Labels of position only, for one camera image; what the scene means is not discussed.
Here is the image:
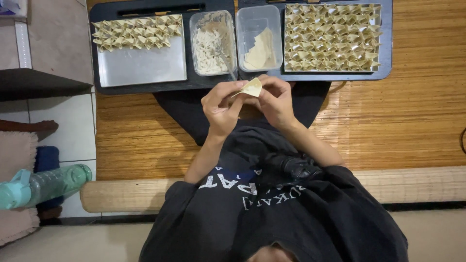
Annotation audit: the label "person's left hand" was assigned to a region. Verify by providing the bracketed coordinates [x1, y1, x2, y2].
[201, 80, 252, 138]

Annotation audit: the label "white plastic bag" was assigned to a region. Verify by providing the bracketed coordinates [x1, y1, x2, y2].
[0, 0, 28, 19]

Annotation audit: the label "full metal baking pan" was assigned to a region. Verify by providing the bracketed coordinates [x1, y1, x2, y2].
[283, 3, 382, 73]

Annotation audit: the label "pale dumpling wrapper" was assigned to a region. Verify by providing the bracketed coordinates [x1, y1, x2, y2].
[231, 77, 263, 98]

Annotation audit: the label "pink fluffy rug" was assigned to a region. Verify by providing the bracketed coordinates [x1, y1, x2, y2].
[0, 131, 41, 247]

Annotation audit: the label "clear plastic filling container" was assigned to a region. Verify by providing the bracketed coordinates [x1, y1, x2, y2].
[189, 10, 238, 77]

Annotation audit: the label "black plastic serving tray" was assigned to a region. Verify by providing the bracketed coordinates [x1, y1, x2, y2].
[90, 0, 240, 95]
[237, 0, 393, 82]

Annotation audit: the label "half-empty metal baking pan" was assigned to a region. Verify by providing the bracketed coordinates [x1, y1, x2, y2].
[95, 15, 188, 88]

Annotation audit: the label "dark blue cloth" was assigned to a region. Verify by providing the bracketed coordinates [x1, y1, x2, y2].
[34, 146, 65, 212]

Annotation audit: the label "clear plastic wrapper container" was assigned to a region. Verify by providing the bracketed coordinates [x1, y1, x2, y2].
[235, 5, 284, 73]

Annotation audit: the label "stack of flat dumpling wrappers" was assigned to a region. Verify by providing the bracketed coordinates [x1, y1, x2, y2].
[243, 27, 277, 71]

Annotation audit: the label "large group of folded dumplings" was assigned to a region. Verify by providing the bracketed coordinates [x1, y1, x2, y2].
[284, 3, 383, 72]

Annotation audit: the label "person's black trousers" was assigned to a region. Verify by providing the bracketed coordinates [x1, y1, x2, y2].
[152, 81, 332, 147]

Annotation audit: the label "small group of folded dumplings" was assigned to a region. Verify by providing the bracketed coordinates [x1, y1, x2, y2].
[91, 15, 183, 52]

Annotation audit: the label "person's black printed shirt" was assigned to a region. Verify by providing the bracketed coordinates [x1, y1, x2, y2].
[138, 123, 409, 262]

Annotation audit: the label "metal spoon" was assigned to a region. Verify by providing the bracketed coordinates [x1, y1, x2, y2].
[210, 39, 238, 82]

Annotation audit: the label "brown bamboo floor mat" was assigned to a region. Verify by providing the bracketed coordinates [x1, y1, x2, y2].
[80, 0, 466, 214]

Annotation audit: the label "dark low shelf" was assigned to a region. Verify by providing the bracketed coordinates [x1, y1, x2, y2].
[0, 68, 94, 103]

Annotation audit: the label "black chest-mounted device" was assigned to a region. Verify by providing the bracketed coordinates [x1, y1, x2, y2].
[265, 152, 325, 183]

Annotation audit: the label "person's right hand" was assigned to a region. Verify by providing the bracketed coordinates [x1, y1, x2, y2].
[251, 74, 298, 130]

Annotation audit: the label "clear teal-capped water bottle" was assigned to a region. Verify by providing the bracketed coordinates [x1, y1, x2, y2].
[0, 163, 93, 211]

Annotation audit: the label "white shredded filling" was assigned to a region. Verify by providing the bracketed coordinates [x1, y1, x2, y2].
[192, 28, 234, 75]

